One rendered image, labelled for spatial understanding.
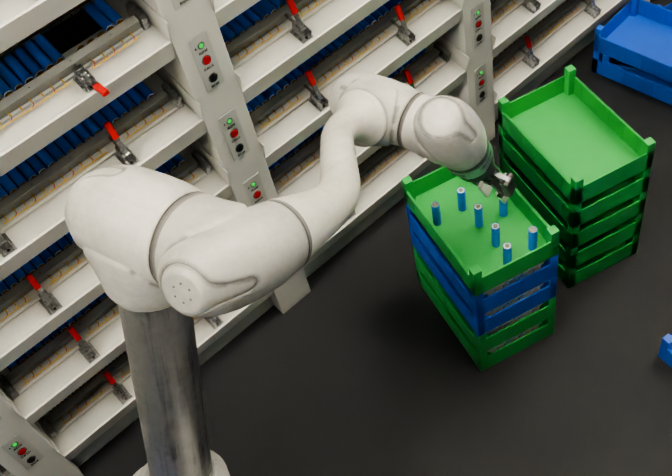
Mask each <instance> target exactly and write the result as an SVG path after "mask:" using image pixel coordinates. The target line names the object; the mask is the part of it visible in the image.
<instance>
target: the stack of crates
mask: <svg viewBox="0 0 672 476"><path fill-rule="evenodd" d="M498 124H499V158H500V170H501V171H502V172H503V174H504V172H505V173H512V174H513V177H512V178H513V180H514V182H515V184H516V188H517V190H518V191H519V192H520V193H521V194H522V195H523V196H524V198H525V199H526V200H527V201H528V202H529V203H530V204H531V206H532V207H533V208H534V209H535V210H536V211H537V212H538V214H539V215H540V216H541V217H542V218H543V219H544V220H545V222H546V223H547V224H548V225H549V226H552V225H555V226H556V227H557V228H558V229H559V231H560V234H559V252H558V253H559V254H558V270H557V276H558V277H559V278H560V279H561V281H562V282H563V283H564V284H565V285H566V287H567V288H570V287H572V286H574V285H576V284H578V283H580V282H582V281H584V280H586V279H587V278H589V277H591V276H593V275H595V274H597V273H599V272H601V271H603V270H604V269H606V268H608V267H610V266H612V265H614V264H616V263H618V262H620V261H621V260H623V259H625V258H627V257H629V256H631V255H633V254H635V253H637V247H638V241H639V235H640V230H641V224H642V219H643V213H644V207H645V202H646V196H647V190H648V185H649V179H650V173H651V168H652V162H653V157H654V151H655V145H656V142H655V141H654V140H653V139H652V138H651V137H649V138H647V139H645V140H644V139H643V138H642V137H641V136H640V135H639V134H638V133H636V132H635V131H634V130H633V129H632V128H631V127H630V126H629V125H628V124H627V123H626V122H625V121H624V120H622V119H621V118H620V117H619V116H618V115H617V114H616V113H615V112H614V111H613V110H612V109H611V108H610V107H608V106H607V105H606V104H605V103H604V102H603V101H602V100H601V99H600V98H599V97H598V96H597V95H596V94H594V93H593V92H592V91H591V90H590V89H589V88H588V87H587V86H586V85H585V84H584V83H583V82H582V81H580V80H579V79H578V78H577V77H576V68H575V67H574V66H573V65H569V66H567V67H565V68H564V76H562V77H560V78H558V79H556V80H554V81H552V82H550V83H548V84H546V85H544V86H542V87H539V88H537V89H535V90H533V91H531V92H529V93H527V94H525V95H523V96H521V97H519V98H517V99H515V100H513V101H511V102H509V100H508V99H507V98H506V97H502V98H500V99H498Z"/></svg>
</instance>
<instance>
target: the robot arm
mask: <svg viewBox="0 0 672 476"><path fill-rule="evenodd" d="M329 107H330V110H331V112H332V114H333V115H332V116H331V117H330V119H329V120H328V121H327V122H326V124H325V126H324V128H323V131H322V134H321V143H320V182H319V185H318V186H317V187H315V188H313V189H310V190H307V191H303V192H300V193H296V194H292V195H288V196H284V197H279V198H274V199H269V200H267V201H264V202H262V203H259V204H256V205H253V206H250V207H247V206H246V205H245V204H243V203H239V202H234V201H230V200H226V199H222V198H219V197H215V196H212V195H209V194H207V193H205V192H203V191H200V190H199V189H197V188H196V187H194V186H193V185H191V184H189V183H187V182H185V181H182V180H180V179H178V178H175V177H173V176H170V175H167V174H164V173H161V172H158V171H155V170H152V169H148V168H144V167H140V166H134V165H110V166H107V167H105V168H102V169H98V170H95V171H92V172H89V173H87V174H85V175H83V176H82V177H81V178H80V179H78V180H77V182H76V183H75V184H74V185H73V187H72V188H71V190H70V192H69V194H68V197H67V201H66V204H65V211H64V216H65V222H66V225H67V228H68V230H69V232H70V234H71V236H72V238H73V240H74V241H75V243H76V244H77V245H78V246H79V247H80V248H81V249H83V252H84V255H85V257H86V258H87V260H88V262H89V263H90V265H91V267H92V268H93V270H94V272H95V274H96V275H97V277H98V279H99V281H100V283H101V285H102V287H103V289H104V291H105V292H106V294H107V296H108V297H109V298H110V299H111V300H113V301H114V302H115V303H116V304H117V305H118V307H119V313H120V318H121V323H122V329H123V334H124V339H125V345H126V350H127V355H128V361H129V366H130V371H131V377H132V382H133V387H134V393H135V398H136V403H137V409H138V414H139V419H140V425H141V430H142V435H143V441H144V446H145V451H146V457H147V463H146V465H145V466H143V467H142V468H140V469H139V470H138V471H137V472H136V473H135V474H134V475H133V476H230V474H229V471H228V469H227V466H226V464H225V462H224V460H223V459H222V458H221V457H220V456H219V455H218V454H217V453H215V452H214V451H212V450H210V445H209V437H208V429H207V421H206V413H205V406H204V398H203V390H202V382H201V374H200V366H199V359H198V351H197V343H196V335H195V327H194V320H193V317H194V318H200V317H211V316H217V315H222V314H226V313H229V312H232V311H235V310H238V309H241V308H243V307H245V306H247V305H249V304H251V303H253V302H255V301H257V300H259V299H260V298H262V297H264V296H265V295H267V294H269V293H270V292H272V291H273V290H275V289H277V288H278V287H280V286H281V285H283V284H284V283H285V282H286V281H287V280H288V279H289V278H290V277H292V276H293V275H294V274H295V273H296V272H297V271H298V270H299V269H301V268H302V267H303V266H304V265H306V264H307V263H308V262H309V260H310V259H311V258H312V257H313V256H314V255H315V254H316V253H317V251H318V250H319V249H320V248H321V247H322V246H323V245H324V244H325V243H326V242H327V241H328V240H329V239H330V238H331V237H332V236H333V235H334V234H335V233H336V232H337V231H338V230H339V229H340V228H341V227H342V226H343V225H344V224H345V223H346V222H347V220H348V219H349V218H350V216H351V215H352V213H353V212H354V210H355V208H356V206H357V203H358V201H359V196H360V176H359V169H358V163H357V157H356V151H355V145H356V146H359V147H370V146H389V145H390V144H393V145H397V146H400V147H403V148H405V149H408V150H410V151H412V152H414V153H417V154H419V155H421V156H422V157H424V158H426V159H428V160H430V161H432V162H433V163H435V164H440V165H442V166H443V167H446V168H447V169H448V170H449V171H450V172H451V173H452V174H453V175H456V176H458V177H460V178H461V179H463V180H464V181H467V182H472V184H474V185H477V186H478V188H479V189H480V191H481V192H482V193H483V194H484V195H485V197H487V198H488V197H489V195H490V193H491V191H492V189H494V190H496V193H495V194H496V195H497V197H498V198H499V199H500V201H501V202H502V203H503V204H506V202H507V200H508V198H509V197H512V195H513V193H514V190H515V188H516V184H515V182H514V180H513V178H512V177H513V174H512V173H505V172H504V174H501V173H499V172H500V171H499V169H498V168H497V167H495V160H494V156H493V148H492V145H491V143H490V142H489V140H488V139H487V137H486V131H485V129H484V126H483V124H482V122H481V120H480V118H479V117H478V115H477V114H476V113H475V112H474V110H473V109H472V108H471V107H470V106H469V105H468V104H466V103H465V102H464V101H462V100H460V99H458V98H456V97H453V96H448V95H439V96H432V95H428V94H425V93H422V92H420V91H418V90H416V89H414V88H412V87H411V86H409V85H406V84H404V83H401V82H399V81H396V80H393V79H390V78H387V77H384V76H380V75H376V74H372V73H364V72H357V73H349V74H346V75H344V76H342V77H341V78H339V79H338V80H337V81H336V82H335V84H334V85H333V87H332V89H331V91H330V95H329Z"/></svg>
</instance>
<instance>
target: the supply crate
mask: <svg viewBox="0 0 672 476"><path fill-rule="evenodd" d="M401 181H402V188H403V194H404V200H405V203H406V204H407V206H408V207H409V208H410V210H411V211H412V212H413V214H414V215H415V216H416V218H417V219H418V220H419V222H420V223H421V224H422V226H423V227H424V229H425V230H426V231H427V233H428V234H429V235H430V237H431V238H432V239H433V241H434V242H435V243H436V245H437V246H438V247H439V249H440V250H441V252H442V253H443V254H444V256H445V257H446V258H447V260H448V261H449V262H450V264H451V265H452V266H453V268H454V269H455V270H456V272H457V273H458V275H459V276H460V277H461V279H462V280H463V281H464V283H465V284H466V285H467V287H468V288H469V289H470V291H471V292H472V293H473V295H474V296H475V297H477V296H478V295H480V294H482V293H484V292H486V291H488V290H490V289H492V288H494V287H496V286H498V285H500V284H502V283H503V282H505V281H507V280H509V279H511V278H513V277H515V276H517V275H519V274H521V273H523V272H525V271H527V270H529V269H530V268H532V267H534V266H536V265H538V264H540V263H542V262H544V261H546V260H548V259H550V258H552V257H554V256H555V255H557V254H559V253H558V252H559V234H560V231H559V229H558V228H557V227H556V226H555V225H552V226H549V225H548V224H547V223H546V222H545V220H544V219H543V218H542V217H541V216H540V215H539V214H538V212H537V211H536V210H535V209H534V208H533V207H532V206H531V204H530V203H529V202H528V201H527V200H526V199H525V198H524V196H523V195H522V194H521V193H520V192H519V191H518V190H517V188H515V190H514V193H513V195H512V197H509V198H508V215H507V216H505V217H502V216H500V215H499V198H498V197H497V195H496V194H495V193H496V190H494V189H492V191H491V193H490V195H489V197H488V198H487V197H485V195H484V194H483V193H482V192H481V191H480V189H479V188H478V186H477V185H474V184H472V182H467V181H464V180H463V179H461V178H460V177H458V176H456V175H453V174H452V173H451V172H450V171H449V170H448V169H447V168H446V167H441V168H439V169H437V170H435V171H433V172H431V173H429V174H426V175H424V176H422V177H420V178H418V179H416V180H414V181H413V180H412V179H411V177H410V176H409V175H408V176H406V177H404V178H402V179H401ZM459 187H463V188H465V193H466V206H467V209H466V210H465V211H463V212H462V211H459V210H458V200H457V189H458V188H459ZM434 201H437V202H439V205H440V213H441V221H442V223H441V224H440V225H439V226H436V225H434V224H433V218H432V210H431V203H432V202H434ZM477 203H480V204H482V206H483V223H484V225H483V227H481V228H477V227H476V226H475V218H474V205H475V204H477ZM493 223H498V224H499V225H500V246H499V247H497V248H495V247H493V246H492V240H491V225H492V224H493ZM531 226H535V227H537V229H538V231H537V249H535V250H533V251H530V250H529V249H528V229H529V227H531ZM506 242H509V243H511V245H512V261H511V262H509V263H507V264H506V265H503V244H504V243H506Z"/></svg>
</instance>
